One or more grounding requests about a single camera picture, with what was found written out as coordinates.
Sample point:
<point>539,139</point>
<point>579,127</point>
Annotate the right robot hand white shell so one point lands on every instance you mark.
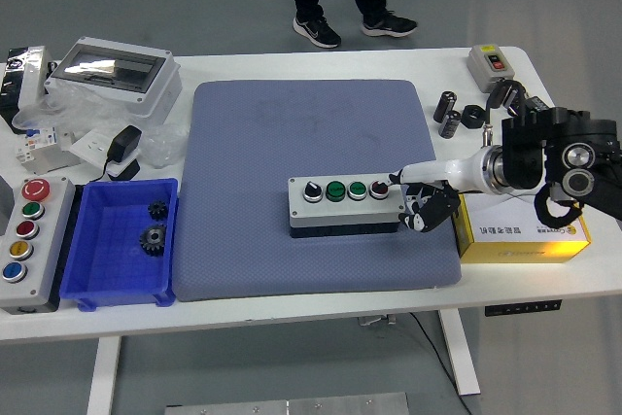
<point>461,174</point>

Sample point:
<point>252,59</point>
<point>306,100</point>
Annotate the grey four-button control box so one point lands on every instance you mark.
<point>340,213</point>

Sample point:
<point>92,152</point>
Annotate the black desk height control panel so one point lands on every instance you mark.
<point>522,308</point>

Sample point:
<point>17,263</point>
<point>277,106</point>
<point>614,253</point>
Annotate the grey five-button control station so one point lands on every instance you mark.
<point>46,259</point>

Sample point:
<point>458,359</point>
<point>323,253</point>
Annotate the black cylindrical capacitor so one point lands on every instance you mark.
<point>512,99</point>
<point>450,124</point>
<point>444,106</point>
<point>496,95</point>

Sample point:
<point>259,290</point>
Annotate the black hexagonal nut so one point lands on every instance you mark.
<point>473,117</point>

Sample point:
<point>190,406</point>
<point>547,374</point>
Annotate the white and yellow carton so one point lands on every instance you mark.
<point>510,235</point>

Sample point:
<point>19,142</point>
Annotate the white table leg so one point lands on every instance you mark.
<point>103,376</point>
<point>459,352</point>

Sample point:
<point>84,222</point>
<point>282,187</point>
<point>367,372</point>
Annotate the blue-grey padded mat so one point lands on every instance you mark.
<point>243,143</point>

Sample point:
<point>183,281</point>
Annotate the grey metal floor plate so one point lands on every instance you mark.
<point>291,405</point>

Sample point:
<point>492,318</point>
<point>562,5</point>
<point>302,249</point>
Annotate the small black gear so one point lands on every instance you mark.
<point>158,210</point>

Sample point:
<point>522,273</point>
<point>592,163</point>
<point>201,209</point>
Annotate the large black gear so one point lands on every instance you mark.
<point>153,239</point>

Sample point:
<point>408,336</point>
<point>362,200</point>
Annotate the grey distribution box clear lid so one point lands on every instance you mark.
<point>155,89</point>

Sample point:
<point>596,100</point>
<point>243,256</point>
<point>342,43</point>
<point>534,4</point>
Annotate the blue plastic bin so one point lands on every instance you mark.
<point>112,259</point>

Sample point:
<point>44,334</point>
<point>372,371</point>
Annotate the clear plastic bag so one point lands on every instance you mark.
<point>73,109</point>

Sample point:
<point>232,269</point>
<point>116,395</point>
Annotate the white circuit breaker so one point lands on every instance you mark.
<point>39,145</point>

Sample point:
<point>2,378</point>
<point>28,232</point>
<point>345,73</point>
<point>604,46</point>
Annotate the grey switch box red button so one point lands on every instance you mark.
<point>481,70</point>

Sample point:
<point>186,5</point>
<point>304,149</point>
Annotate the metal bracket under table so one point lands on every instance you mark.
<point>376,321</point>

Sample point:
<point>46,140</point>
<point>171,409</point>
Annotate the white wall socket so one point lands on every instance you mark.
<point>90,145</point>

